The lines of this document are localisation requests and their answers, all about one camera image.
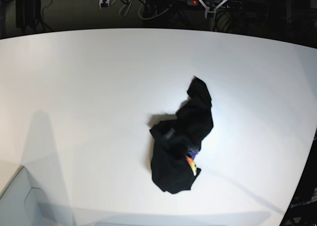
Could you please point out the black printed t-shirt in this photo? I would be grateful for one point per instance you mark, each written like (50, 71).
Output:
(177, 141)

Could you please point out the black device on floor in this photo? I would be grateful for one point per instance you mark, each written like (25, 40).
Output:
(27, 13)

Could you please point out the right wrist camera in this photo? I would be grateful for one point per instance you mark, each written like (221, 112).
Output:
(103, 4)

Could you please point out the grey plastic bin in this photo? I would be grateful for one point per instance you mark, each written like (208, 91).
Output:
(18, 204)

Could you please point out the black power strip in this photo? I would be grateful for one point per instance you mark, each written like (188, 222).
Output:
(231, 4)

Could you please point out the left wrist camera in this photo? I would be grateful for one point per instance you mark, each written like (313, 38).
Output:
(209, 13)

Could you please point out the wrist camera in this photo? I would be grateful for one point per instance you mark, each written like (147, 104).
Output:
(209, 13)
(103, 4)

